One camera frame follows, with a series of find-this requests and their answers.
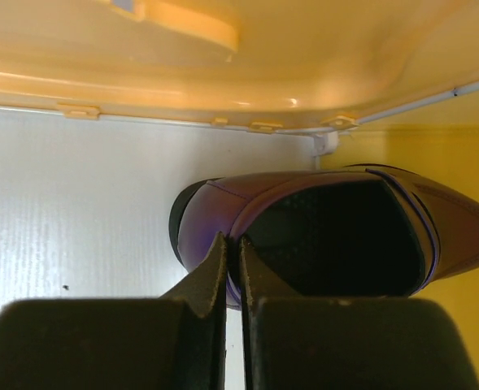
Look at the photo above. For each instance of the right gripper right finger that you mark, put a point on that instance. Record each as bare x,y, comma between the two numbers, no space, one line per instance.
297,342

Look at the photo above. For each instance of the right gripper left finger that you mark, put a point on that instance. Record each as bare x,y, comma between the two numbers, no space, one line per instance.
176,341

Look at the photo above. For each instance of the yellow plastic shoe cabinet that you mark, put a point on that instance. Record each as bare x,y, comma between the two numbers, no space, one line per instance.
439,139

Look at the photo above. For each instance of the yellow cabinet door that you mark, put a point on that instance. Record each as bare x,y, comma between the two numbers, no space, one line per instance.
267,66

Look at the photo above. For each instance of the purple loafer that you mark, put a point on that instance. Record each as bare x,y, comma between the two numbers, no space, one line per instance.
365,230

